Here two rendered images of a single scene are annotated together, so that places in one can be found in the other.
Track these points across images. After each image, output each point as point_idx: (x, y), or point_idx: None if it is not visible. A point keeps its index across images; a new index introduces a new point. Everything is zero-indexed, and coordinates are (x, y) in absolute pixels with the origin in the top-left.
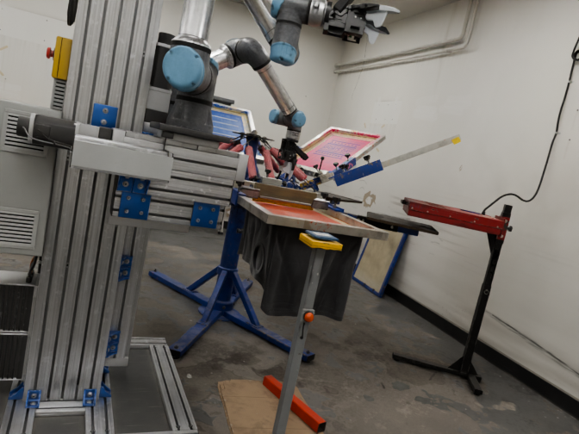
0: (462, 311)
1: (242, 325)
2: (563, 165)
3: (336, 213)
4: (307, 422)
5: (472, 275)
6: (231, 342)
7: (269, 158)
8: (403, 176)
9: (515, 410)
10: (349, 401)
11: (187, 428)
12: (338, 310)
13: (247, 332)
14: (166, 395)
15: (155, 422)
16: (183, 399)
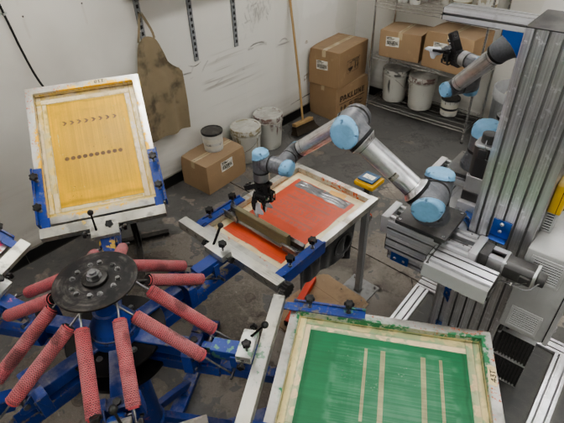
0: (23, 236)
1: (188, 402)
2: (33, 44)
3: (247, 201)
4: (312, 287)
5: (7, 201)
6: (233, 390)
7: (148, 259)
8: None
9: (173, 216)
10: (255, 284)
11: (420, 287)
12: None
13: (195, 394)
14: (410, 310)
15: (429, 303)
16: (404, 302)
